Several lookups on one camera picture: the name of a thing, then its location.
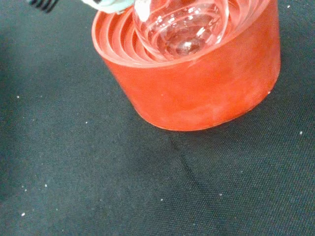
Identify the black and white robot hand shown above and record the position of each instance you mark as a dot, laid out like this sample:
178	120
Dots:
110	6

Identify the black bench cloth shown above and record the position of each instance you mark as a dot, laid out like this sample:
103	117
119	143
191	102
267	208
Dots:
73	159

